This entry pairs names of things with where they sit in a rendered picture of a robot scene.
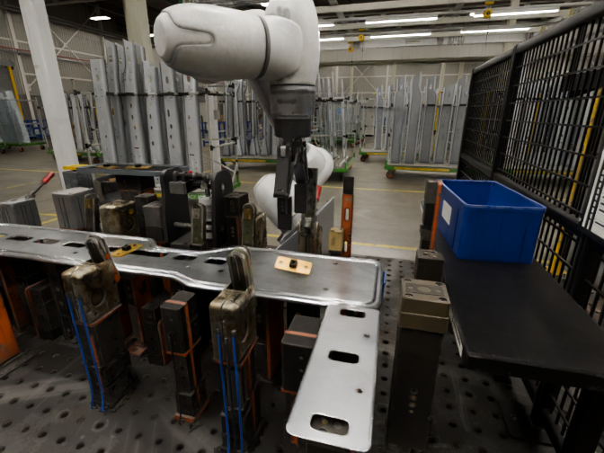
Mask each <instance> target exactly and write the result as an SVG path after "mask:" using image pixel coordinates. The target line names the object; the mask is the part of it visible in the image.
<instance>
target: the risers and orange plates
mask: <svg viewBox="0 0 604 453"><path fill-rule="evenodd" d="M10 260H11V263H12V266H13V271H14V275H15V276H14V277H15V280H16V283H17V286H18V289H19V292H20V295H21V298H22V303H23V306H24V309H25V312H26V315H27V318H28V321H29V323H28V324H27V326H28V329H29V331H30V334H34V335H38V338H41V339H46V340H51V341H54V340H56V339H57V338H58V337H59V336H60V335H62V334H63V333H62V329H61V325H60V322H59V319H58V313H57V309H56V306H55V303H54V299H53V296H52V293H51V289H50V285H49V280H48V276H47V274H44V272H43V269H42V266H41V262H37V261H31V260H24V259H17V258H12V259H10ZM170 298H171V297H170V292H167V290H166V289H165V290H164V291H162V292H161V293H160V294H158V295H157V296H156V297H155V298H153V299H152V300H150V301H149V302H148V303H147V304H145V305H144V306H143V307H141V310H142V315H143V320H144V321H143V322H142V323H143V327H144V333H145V337H146V343H147V358H148V363H149V364H154V365H158V366H163V365H165V366H166V365H167V364H168V363H169V362H170V361H171V360H172V355H171V354H169V353H166V350H167V349H166V343H165V337H164V327H163V320H162V315H161V308H160V306H161V305H162V304H163V303H164V302H165V301H166V300H167V299H168V300H169V299H170Z"/></svg>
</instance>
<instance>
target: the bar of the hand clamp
mask: <svg viewBox="0 0 604 453"><path fill-rule="evenodd" d="M308 175H309V181H310V184H308V185H307V213H306V214H302V213H301V230H300V234H304V233H305V232H306V229H305V228H304V225H305V224H306V218H312V219H311V235H313V234H314V226H315V218H316V198H317V179H318V168H309V167H308Z"/></svg>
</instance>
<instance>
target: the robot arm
mask: <svg viewBox="0 0 604 453"><path fill-rule="evenodd" d="M154 43H155V49H156V51H157V54H158V56H159V57H160V58H161V59H162V60H163V61H164V63H165V64H166V65H167V66H169V67H170V68H171V69H173V70H175V71H177V72H179V73H181V74H184V75H187V76H192V78H193V79H195V80H196V81H198V82H199V83H202V84H215V83H218V82H220V81H233V80H242V79H247V80H248V82H249V84H250V86H251V87H252V89H253V92H254V94H255V96H256V97H257V99H258V101H259V103H260V105H261V106H262V109H263V111H264V113H265V115H266V116H267V118H268V120H269V122H270V124H271V126H272V128H273V130H274V133H275V136H276V137H277V138H278V139H279V141H280V143H281V146H277V164H276V173H270V174H266V175H264V176H263V177H262V178H261V179H260V180H259V181H258V182H257V183H256V184H255V186H254V187H253V193H254V196H255V199H256V201H257V203H258V205H259V207H260V209H261V210H262V211H264V212H265V213H266V217H267V218H268V219H269V220H270V221H271V222H272V223H273V224H274V225H275V226H276V227H277V228H278V229H279V230H280V231H281V234H280V236H279V237H278V238H277V241H278V242H279V243H280V244H283V243H284V242H285V241H286V240H287V239H289V238H290V237H291V236H292V235H293V234H294V233H295V232H297V231H298V228H297V226H298V221H299V220H301V213H302V214H306V213H307V185H308V184H310V181H309V175H308V167H309V168H318V179H317V185H319V186H322V185H323V184H324V183H325V182H326V181H327V180H328V178H329V177H330V175H331V173H332V171H333V158H332V157H331V155H330V154H329V153H328V152H327V151H326V150H324V149H323V148H321V147H315V146H314V145H312V144H308V143H307V142H306V140H305V138H309V137H310V136H311V119H309V118H308V115H314V114H315V80H316V76H317V73H318V69H319V58H320V39H319V27H318V20H317V14H316V10H315V5H314V2H313V0H270V2H269V3H268V5H267V7H266V10H265V12H264V11H263V10H261V9H253V10H246V11H241V10H237V9H233V8H229V7H224V6H218V5H213V4H197V3H185V4H176V5H172V6H169V7H167V8H165V9H164V10H163V11H162V12H161V13H160V14H159V15H158V16H157V17H156V19H155V24H154Z"/></svg>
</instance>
